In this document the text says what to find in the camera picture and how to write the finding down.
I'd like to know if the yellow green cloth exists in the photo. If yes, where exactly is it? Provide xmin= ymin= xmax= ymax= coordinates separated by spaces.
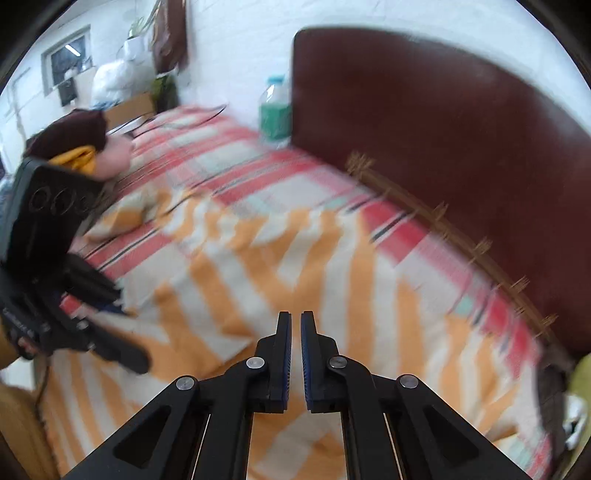
xmin=567 ymin=354 xmax=591 ymax=418

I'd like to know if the person's left hand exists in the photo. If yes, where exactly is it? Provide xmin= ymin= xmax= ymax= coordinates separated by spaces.
xmin=92 ymin=135 xmax=133 ymax=182

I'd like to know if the black cable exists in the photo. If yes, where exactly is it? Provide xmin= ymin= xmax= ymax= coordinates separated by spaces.
xmin=110 ymin=105 xmax=228 ymax=136

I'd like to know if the white potted plant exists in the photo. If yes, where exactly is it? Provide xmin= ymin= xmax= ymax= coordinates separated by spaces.
xmin=121 ymin=16 xmax=154 ymax=62

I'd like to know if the white plastic bag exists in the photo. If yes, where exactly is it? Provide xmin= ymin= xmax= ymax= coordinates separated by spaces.
xmin=89 ymin=56 xmax=154 ymax=110

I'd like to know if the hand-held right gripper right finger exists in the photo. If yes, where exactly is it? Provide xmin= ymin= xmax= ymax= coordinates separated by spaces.
xmin=301 ymin=312 xmax=532 ymax=480

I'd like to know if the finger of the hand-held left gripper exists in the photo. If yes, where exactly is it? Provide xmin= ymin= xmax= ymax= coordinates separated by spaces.
xmin=87 ymin=322 xmax=151 ymax=376
xmin=68 ymin=255 xmax=124 ymax=315

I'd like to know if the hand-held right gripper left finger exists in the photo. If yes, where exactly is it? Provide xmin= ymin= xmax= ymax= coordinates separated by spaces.
xmin=60 ymin=312 xmax=293 ymax=480

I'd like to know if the orange white striped cloth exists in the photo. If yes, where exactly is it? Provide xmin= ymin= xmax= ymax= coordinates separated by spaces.
xmin=39 ymin=189 xmax=525 ymax=480

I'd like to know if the red plaid bedsheet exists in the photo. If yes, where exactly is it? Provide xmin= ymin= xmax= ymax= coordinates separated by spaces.
xmin=60 ymin=104 xmax=557 ymax=480

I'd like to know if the cardboard box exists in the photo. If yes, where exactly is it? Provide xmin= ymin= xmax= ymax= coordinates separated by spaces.
xmin=102 ymin=91 xmax=156 ymax=126

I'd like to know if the dark cloth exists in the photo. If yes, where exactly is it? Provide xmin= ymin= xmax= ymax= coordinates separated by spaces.
xmin=534 ymin=350 xmax=575 ymax=464

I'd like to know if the wall window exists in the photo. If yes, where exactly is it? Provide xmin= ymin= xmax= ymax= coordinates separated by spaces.
xmin=41 ymin=27 xmax=92 ymax=96

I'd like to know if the brown hanging bag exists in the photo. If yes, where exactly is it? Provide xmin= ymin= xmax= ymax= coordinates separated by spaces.
xmin=150 ymin=0 xmax=191 ymax=75

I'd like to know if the golden braided bed trim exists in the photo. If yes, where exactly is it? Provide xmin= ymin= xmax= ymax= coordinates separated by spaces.
xmin=345 ymin=151 xmax=565 ymax=348

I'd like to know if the clear bottle green label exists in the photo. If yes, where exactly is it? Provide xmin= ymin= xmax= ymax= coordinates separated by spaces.
xmin=257 ymin=76 xmax=294 ymax=149

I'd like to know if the maroon padded headboard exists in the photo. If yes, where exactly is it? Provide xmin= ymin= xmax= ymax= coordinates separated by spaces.
xmin=291 ymin=27 xmax=591 ymax=365

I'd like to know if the person's left forearm maroon sleeve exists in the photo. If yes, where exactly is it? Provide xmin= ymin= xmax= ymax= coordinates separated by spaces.
xmin=25 ymin=107 xmax=109 ymax=178

